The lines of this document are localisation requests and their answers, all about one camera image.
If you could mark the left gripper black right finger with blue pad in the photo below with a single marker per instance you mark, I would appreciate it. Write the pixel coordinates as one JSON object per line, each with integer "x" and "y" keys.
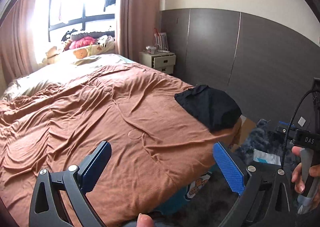
{"x": 265, "y": 197}

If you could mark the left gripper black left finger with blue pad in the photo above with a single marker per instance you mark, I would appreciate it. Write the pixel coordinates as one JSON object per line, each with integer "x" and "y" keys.
{"x": 47, "y": 207}

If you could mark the black pants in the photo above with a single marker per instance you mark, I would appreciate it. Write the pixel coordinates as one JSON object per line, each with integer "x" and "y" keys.
{"x": 214, "y": 108}

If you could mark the person's right hand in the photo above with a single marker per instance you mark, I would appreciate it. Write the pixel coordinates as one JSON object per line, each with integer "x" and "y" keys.
{"x": 297, "y": 172}

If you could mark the person's left thumb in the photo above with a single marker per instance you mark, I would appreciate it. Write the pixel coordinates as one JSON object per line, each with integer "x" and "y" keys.
{"x": 144, "y": 221}

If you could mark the dark blue fluffy rug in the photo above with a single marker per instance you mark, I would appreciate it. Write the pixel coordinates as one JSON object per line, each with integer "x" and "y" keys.
{"x": 262, "y": 139}

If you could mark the white plastic package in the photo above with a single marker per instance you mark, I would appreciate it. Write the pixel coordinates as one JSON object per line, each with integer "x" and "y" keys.
{"x": 263, "y": 157}

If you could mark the cardboard box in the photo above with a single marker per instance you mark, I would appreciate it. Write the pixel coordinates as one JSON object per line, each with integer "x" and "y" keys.
{"x": 247, "y": 126}

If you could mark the brown bed blanket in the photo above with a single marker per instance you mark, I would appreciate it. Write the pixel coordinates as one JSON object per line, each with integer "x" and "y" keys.
{"x": 157, "y": 147}

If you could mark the cream bed sheet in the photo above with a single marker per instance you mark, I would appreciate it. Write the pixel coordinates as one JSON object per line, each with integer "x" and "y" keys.
{"x": 59, "y": 73}

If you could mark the pile of plush toys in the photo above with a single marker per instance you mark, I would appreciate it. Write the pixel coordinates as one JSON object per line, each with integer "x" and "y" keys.
{"x": 78, "y": 45}

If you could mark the cream bedside table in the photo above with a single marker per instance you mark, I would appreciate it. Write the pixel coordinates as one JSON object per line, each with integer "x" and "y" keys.
{"x": 163, "y": 62}

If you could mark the red white striped bag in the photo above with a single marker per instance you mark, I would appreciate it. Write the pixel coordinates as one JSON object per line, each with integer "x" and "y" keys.
{"x": 161, "y": 41}

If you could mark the pink brown curtain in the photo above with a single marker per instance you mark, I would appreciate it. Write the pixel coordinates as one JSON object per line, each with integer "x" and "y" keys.
{"x": 135, "y": 24}

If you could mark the black window frame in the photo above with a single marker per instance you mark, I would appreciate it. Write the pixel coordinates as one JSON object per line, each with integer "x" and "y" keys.
{"x": 79, "y": 15}

